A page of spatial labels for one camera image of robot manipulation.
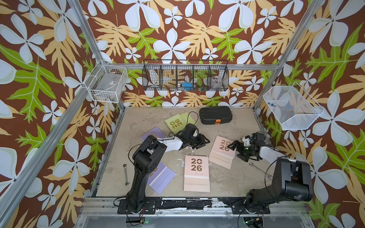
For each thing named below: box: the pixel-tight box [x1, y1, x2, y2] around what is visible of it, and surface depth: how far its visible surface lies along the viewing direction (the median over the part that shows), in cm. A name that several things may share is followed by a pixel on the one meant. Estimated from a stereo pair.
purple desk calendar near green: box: [139, 126, 168, 142], surface depth 106 cm
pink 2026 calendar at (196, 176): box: [183, 154, 211, 193], surface depth 84 cm
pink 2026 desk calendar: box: [208, 134, 237, 170], surface depth 95 cm
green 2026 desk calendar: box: [164, 111, 198, 135], surface depth 113 cm
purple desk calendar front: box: [146, 161, 177, 196], surface depth 85 cm
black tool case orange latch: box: [199, 106, 233, 125], surface depth 112 cm
